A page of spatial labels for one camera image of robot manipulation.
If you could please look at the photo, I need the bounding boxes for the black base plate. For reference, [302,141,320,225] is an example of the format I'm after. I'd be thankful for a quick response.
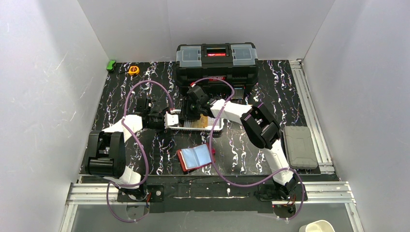
[112,174,289,214]

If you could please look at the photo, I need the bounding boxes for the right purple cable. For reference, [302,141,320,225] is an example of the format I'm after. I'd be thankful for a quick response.
[190,77,307,221]

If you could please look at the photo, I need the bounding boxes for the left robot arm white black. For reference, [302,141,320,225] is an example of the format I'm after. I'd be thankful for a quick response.
[84,98,169,201]

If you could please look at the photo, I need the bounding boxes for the aluminium rail frame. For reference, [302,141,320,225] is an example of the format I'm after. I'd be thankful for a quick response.
[60,59,364,232]

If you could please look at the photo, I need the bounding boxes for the orange tape measure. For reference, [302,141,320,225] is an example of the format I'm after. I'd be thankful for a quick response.
[128,66,140,75]

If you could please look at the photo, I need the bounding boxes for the white VIP card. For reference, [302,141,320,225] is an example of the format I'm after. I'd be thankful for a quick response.
[208,117,223,130]

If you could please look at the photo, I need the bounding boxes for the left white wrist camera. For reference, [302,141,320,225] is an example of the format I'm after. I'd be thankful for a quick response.
[164,109,181,130]

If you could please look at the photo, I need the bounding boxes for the white plastic basket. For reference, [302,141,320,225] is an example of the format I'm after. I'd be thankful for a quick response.
[169,116,215,131]

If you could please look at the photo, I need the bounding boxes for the green small object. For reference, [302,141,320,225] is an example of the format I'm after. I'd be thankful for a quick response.
[106,60,117,73]

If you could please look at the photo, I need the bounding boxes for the purple cable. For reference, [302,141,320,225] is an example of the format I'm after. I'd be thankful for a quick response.
[106,80,175,223]
[190,77,307,221]

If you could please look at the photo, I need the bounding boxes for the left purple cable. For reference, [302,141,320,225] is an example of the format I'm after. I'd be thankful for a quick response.
[106,80,175,223]

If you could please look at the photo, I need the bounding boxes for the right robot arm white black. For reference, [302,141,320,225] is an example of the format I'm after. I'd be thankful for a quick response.
[187,83,299,199]

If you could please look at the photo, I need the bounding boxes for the red leather card holder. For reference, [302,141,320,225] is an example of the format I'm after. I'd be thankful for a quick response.
[176,143,215,173]

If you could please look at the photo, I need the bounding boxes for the black plastic toolbox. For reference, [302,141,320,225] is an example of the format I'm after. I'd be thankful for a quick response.
[174,42,259,99]

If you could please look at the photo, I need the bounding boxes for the white cup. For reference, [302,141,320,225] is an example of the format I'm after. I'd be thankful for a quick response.
[299,220,335,232]

